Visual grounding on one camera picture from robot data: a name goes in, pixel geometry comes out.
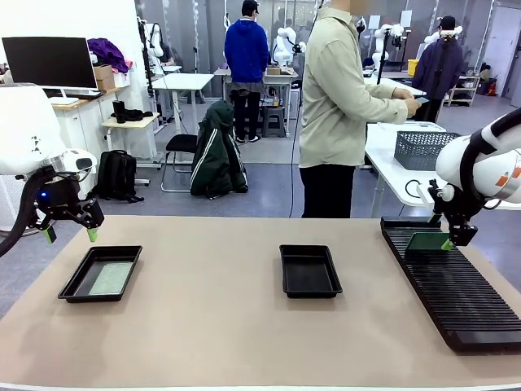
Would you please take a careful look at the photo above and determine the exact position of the cluttered background work table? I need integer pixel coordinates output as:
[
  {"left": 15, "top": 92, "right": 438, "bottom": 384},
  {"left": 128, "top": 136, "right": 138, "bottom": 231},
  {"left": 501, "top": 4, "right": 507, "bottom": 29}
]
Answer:
[{"left": 213, "top": 67, "right": 302, "bottom": 123}]

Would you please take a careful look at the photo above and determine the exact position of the green printed circuit board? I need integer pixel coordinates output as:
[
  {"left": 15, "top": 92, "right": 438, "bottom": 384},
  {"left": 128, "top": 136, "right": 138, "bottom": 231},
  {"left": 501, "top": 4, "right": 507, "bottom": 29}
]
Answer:
[
  {"left": 405, "top": 231, "right": 449, "bottom": 257},
  {"left": 88, "top": 261, "right": 135, "bottom": 297}
]

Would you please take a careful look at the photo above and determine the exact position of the black crumpled cloth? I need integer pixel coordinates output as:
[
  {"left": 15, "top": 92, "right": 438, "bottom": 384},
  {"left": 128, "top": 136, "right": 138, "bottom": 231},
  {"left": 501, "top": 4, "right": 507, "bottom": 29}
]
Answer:
[{"left": 121, "top": 108, "right": 154, "bottom": 122}]

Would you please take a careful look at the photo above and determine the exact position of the person's left forearm beige sleeve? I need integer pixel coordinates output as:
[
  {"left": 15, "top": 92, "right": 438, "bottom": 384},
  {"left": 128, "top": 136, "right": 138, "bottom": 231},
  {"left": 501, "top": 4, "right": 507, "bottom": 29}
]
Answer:
[{"left": 364, "top": 81, "right": 396, "bottom": 99}]

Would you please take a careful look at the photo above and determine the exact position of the black computer monitor white stand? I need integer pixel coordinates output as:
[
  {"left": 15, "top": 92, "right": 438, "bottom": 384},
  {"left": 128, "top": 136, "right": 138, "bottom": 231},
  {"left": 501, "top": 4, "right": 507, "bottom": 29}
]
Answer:
[{"left": 2, "top": 36, "right": 99, "bottom": 101}]

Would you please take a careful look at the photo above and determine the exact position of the person's right forearm beige sleeve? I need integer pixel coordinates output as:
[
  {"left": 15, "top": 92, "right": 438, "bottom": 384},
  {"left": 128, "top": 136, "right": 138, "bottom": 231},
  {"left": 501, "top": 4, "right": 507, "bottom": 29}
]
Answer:
[{"left": 357, "top": 91, "right": 410, "bottom": 122}]

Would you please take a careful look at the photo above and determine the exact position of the dark green striped jacket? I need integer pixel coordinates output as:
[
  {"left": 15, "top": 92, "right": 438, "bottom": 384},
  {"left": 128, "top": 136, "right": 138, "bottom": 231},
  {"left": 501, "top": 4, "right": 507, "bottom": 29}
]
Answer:
[{"left": 190, "top": 99, "right": 249, "bottom": 200}]

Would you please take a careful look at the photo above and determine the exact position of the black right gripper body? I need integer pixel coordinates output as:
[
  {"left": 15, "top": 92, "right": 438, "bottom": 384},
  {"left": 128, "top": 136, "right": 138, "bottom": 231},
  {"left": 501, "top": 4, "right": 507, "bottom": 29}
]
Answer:
[{"left": 430, "top": 178, "right": 488, "bottom": 229}]

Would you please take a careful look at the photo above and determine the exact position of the grey plastic stool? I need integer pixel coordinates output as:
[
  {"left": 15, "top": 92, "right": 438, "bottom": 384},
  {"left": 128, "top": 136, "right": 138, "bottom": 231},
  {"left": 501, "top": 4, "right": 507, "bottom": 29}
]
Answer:
[{"left": 261, "top": 105, "right": 287, "bottom": 138}]

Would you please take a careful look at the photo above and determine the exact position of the white background table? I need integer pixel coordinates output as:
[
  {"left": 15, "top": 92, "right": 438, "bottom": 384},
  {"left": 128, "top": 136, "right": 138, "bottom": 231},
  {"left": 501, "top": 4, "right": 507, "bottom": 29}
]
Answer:
[{"left": 151, "top": 72, "right": 216, "bottom": 135}]

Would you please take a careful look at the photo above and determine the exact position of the grey perforated plastic basket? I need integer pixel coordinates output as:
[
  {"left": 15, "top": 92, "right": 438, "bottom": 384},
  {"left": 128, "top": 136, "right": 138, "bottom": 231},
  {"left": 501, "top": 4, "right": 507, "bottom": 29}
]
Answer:
[{"left": 393, "top": 130, "right": 462, "bottom": 171}]

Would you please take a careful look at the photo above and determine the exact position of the brown cardboard box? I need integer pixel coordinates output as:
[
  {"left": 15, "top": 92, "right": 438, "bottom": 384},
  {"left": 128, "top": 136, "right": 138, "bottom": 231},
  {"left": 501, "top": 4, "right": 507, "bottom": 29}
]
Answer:
[{"left": 92, "top": 64, "right": 116, "bottom": 92}]

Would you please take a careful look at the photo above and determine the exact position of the white cabinet desk wooden top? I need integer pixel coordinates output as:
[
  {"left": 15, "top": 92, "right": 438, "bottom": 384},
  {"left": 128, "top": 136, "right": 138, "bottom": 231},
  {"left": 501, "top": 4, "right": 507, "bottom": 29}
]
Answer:
[{"left": 48, "top": 86, "right": 131, "bottom": 201}]

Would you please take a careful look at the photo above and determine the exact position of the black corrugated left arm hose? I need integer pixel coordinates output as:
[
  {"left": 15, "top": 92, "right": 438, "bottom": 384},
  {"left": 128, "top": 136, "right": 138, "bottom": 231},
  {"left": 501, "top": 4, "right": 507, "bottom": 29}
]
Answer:
[{"left": 0, "top": 166, "right": 56, "bottom": 258}]

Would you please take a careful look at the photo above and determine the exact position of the person in dark navy jacket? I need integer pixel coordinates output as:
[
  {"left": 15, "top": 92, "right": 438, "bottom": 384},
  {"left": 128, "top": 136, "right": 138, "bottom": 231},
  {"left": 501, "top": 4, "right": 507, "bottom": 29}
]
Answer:
[{"left": 410, "top": 15, "right": 465, "bottom": 123}]

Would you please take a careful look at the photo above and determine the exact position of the thin black hanging cable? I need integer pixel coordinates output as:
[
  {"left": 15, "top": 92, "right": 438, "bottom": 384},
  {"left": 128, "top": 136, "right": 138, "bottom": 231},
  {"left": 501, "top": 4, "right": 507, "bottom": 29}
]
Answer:
[{"left": 288, "top": 81, "right": 303, "bottom": 219}]

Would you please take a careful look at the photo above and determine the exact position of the black plastic ESD tray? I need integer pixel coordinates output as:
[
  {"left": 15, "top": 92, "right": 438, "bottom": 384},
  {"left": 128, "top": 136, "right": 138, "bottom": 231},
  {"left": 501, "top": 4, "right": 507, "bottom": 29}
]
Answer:
[
  {"left": 278, "top": 244, "right": 344, "bottom": 300},
  {"left": 57, "top": 244, "right": 143, "bottom": 304}
]

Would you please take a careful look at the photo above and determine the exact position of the black metal frame chair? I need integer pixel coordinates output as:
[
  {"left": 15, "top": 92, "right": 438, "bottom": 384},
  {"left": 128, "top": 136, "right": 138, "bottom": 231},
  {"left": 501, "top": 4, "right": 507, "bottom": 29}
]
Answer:
[{"left": 161, "top": 133, "right": 200, "bottom": 193}]

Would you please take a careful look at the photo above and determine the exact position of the purple crumpled garment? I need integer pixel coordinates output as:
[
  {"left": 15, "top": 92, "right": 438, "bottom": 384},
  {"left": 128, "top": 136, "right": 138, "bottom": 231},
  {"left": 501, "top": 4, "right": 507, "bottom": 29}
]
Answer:
[{"left": 87, "top": 37, "right": 129, "bottom": 74}]

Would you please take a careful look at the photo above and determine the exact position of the person in beige shirt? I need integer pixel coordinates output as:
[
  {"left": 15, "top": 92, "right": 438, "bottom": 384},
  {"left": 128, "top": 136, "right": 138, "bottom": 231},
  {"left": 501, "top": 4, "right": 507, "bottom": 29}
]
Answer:
[{"left": 299, "top": 0, "right": 371, "bottom": 220}]

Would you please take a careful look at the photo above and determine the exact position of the small wooden side table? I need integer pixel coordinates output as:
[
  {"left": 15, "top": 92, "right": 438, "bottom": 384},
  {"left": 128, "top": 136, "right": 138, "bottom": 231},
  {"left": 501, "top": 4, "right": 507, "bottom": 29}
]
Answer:
[{"left": 100, "top": 112, "right": 160, "bottom": 170}]

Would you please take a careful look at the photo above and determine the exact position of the black stand pole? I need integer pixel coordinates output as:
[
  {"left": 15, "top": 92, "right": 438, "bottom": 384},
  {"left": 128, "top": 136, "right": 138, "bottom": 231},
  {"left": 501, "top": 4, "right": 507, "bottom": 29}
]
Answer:
[{"left": 377, "top": 34, "right": 387, "bottom": 86}]

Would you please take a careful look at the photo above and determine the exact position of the black slotted board rack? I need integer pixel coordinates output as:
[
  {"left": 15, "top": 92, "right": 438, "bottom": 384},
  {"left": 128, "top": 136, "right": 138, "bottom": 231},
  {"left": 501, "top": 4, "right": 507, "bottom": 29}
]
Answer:
[{"left": 380, "top": 216, "right": 521, "bottom": 354}]

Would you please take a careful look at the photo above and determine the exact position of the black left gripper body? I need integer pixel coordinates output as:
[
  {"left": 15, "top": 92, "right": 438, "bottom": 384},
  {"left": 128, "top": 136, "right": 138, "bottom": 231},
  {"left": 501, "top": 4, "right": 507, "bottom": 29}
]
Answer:
[{"left": 34, "top": 173, "right": 82, "bottom": 219}]

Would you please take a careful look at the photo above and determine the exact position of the large white table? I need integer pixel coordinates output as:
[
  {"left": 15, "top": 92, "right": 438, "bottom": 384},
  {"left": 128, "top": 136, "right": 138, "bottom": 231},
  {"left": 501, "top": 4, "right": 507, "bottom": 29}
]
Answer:
[{"left": 363, "top": 121, "right": 521, "bottom": 219}]

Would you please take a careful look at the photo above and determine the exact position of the black backpack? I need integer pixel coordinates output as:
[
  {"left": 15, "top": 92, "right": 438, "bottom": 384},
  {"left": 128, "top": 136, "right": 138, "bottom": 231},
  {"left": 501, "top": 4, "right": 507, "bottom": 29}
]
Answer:
[{"left": 96, "top": 149, "right": 144, "bottom": 204}]

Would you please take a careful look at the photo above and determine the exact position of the person in blue hoodie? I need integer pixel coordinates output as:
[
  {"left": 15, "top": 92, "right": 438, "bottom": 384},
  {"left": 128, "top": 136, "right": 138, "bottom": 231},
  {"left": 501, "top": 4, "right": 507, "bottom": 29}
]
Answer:
[{"left": 223, "top": 0, "right": 270, "bottom": 144}]

